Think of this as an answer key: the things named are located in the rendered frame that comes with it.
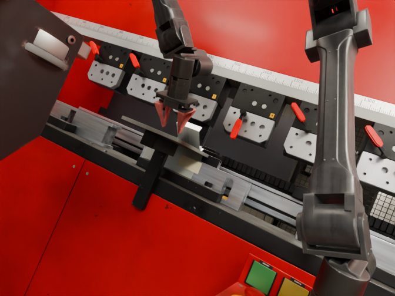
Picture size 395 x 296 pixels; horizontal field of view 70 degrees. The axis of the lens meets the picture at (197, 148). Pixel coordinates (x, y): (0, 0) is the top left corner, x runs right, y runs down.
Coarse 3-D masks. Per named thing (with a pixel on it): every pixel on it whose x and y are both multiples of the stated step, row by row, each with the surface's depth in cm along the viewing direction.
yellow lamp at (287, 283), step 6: (288, 282) 52; (282, 288) 53; (288, 288) 52; (294, 288) 52; (300, 288) 51; (282, 294) 52; (288, 294) 52; (294, 294) 51; (300, 294) 51; (306, 294) 51
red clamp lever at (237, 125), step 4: (240, 112) 86; (244, 112) 86; (240, 116) 87; (244, 116) 88; (236, 120) 87; (240, 120) 86; (236, 124) 86; (240, 124) 86; (236, 128) 86; (232, 132) 86; (236, 132) 86; (232, 136) 86; (236, 136) 87
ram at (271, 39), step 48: (96, 0) 119; (144, 0) 111; (192, 0) 104; (240, 0) 98; (288, 0) 92; (384, 0) 83; (144, 48) 107; (240, 48) 95; (288, 48) 89; (384, 48) 81; (288, 96) 87; (384, 96) 78
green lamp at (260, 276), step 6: (258, 264) 55; (252, 270) 55; (258, 270) 55; (264, 270) 55; (270, 270) 54; (252, 276) 55; (258, 276) 55; (264, 276) 54; (270, 276) 54; (252, 282) 55; (258, 282) 55; (264, 282) 54; (270, 282) 54; (258, 288) 54; (264, 288) 54
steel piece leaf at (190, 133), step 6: (186, 126) 91; (192, 126) 91; (198, 126) 91; (186, 132) 93; (192, 132) 91; (198, 132) 90; (180, 138) 97; (186, 138) 95; (192, 138) 93; (198, 138) 92; (192, 144) 96; (198, 144) 94
